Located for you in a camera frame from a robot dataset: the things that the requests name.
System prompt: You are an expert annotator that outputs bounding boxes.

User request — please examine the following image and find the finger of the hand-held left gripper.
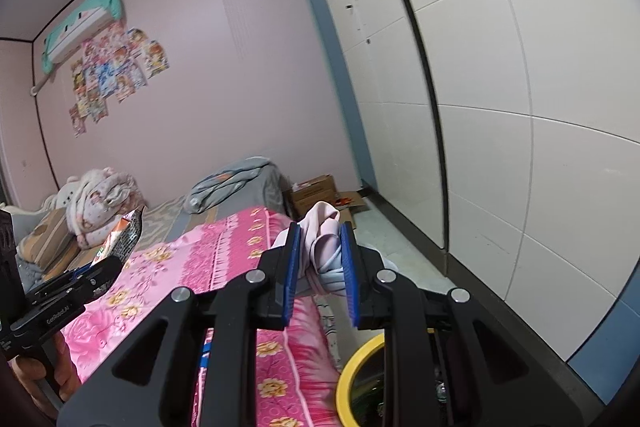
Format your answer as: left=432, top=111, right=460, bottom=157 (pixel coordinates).
left=27, top=255, right=124, bottom=308

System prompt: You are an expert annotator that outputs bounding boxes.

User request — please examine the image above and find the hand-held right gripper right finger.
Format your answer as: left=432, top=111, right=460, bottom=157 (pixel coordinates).
left=340, top=223, right=572, bottom=427

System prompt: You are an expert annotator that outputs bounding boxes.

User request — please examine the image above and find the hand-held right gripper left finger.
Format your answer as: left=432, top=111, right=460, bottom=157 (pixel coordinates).
left=57, top=222, right=302, bottom=427

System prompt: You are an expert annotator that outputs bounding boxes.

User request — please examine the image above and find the orange snack wrapper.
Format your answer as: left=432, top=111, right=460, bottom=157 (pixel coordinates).
left=92, top=206, right=147, bottom=268

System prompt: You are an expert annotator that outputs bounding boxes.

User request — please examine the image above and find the grey pink cloth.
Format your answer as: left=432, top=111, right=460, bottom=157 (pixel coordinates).
left=277, top=202, right=346, bottom=295

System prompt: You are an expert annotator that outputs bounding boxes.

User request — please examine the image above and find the yellow rimmed black bin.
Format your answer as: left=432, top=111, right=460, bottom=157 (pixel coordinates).
left=335, top=332, right=453, bottom=427

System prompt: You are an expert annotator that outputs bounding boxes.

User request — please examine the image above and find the person's left hand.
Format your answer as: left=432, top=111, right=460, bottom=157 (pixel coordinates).
left=9, top=336, right=84, bottom=419

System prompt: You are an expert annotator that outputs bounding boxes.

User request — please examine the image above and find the pink floral bed sheet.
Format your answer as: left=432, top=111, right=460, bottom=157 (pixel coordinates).
left=60, top=206, right=346, bottom=427

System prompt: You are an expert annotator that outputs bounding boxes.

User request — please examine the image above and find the folded floral quilt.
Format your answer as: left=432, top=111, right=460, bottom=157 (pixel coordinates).
left=65, top=167, right=146, bottom=250

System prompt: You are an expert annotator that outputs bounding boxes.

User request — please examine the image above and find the upright cardboard box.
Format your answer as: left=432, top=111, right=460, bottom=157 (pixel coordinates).
left=291, top=174, right=337, bottom=220

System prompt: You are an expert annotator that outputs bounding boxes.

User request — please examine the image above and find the white plush toy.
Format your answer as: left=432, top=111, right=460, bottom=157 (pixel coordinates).
left=42, top=176, right=83, bottom=210

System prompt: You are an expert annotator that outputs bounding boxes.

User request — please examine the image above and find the grey patterned mattress sheet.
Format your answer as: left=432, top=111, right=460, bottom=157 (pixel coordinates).
left=135, top=194, right=236, bottom=253

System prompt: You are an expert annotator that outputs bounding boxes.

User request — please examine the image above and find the grey floral blanket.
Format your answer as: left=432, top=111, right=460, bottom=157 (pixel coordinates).
left=182, top=157, right=288, bottom=215

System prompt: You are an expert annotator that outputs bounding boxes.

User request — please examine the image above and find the air conditioner with teal cover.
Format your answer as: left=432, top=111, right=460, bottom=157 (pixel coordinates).
left=41, top=0, right=123, bottom=75

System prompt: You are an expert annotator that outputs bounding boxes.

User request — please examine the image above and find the white wall pipe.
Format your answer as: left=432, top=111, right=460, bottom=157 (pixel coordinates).
left=29, top=74, right=56, bottom=98

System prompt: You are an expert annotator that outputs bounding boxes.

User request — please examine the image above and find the cluster of wall posters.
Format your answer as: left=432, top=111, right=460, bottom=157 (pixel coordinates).
left=69, top=24, right=170, bottom=138

